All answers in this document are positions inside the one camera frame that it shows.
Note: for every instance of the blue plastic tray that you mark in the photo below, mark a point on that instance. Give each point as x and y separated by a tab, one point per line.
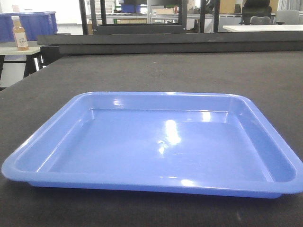
196	143

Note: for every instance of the black raised table edge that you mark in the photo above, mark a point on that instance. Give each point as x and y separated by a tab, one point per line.
268	41

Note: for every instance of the white background desk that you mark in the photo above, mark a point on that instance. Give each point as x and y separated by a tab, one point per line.
262	28

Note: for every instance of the light side table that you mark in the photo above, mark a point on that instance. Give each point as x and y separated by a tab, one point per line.
16	65

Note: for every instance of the black office chair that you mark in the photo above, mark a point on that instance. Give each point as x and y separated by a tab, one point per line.
256	12

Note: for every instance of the blue crate in background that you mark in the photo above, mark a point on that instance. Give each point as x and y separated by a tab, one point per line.
34	23

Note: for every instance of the orange juice bottle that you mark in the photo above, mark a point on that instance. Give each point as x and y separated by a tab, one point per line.
19	34

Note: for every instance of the grey office chair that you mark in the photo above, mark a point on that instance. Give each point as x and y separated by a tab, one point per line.
287	17

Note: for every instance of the black metal frame rack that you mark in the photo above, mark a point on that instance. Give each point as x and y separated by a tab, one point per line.
117	17

